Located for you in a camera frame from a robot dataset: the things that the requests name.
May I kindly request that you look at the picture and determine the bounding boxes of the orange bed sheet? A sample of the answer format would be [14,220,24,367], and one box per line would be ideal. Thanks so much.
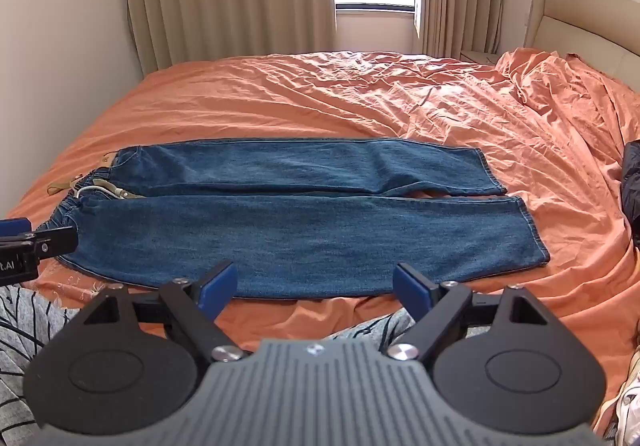
[0,48,640,429]

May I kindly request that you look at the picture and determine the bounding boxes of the dark cloth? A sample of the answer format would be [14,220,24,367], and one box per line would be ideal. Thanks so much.
[620,138,640,248]

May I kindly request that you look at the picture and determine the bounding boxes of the white nightstand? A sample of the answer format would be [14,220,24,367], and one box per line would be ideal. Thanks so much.
[459,48,499,65]

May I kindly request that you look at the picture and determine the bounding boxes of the beige padded headboard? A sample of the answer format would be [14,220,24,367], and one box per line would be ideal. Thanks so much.
[522,0,640,93]

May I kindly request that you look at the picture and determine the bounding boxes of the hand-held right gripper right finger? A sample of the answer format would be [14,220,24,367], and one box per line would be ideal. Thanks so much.
[385,263,551,364]

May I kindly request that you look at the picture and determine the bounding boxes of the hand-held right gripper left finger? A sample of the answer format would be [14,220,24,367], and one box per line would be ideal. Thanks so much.
[82,261,251,363]

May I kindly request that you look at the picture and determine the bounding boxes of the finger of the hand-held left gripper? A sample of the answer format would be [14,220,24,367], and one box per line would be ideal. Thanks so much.
[0,218,37,248]
[34,226,81,260]

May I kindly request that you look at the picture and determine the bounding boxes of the grey patterned clothing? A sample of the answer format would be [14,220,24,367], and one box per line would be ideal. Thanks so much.
[0,283,418,446]

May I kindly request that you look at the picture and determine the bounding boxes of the blue denim pants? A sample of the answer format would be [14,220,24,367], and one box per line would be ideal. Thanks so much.
[35,138,552,302]

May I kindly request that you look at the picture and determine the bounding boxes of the white sneaker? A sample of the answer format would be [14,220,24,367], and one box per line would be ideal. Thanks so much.
[614,346,640,446]

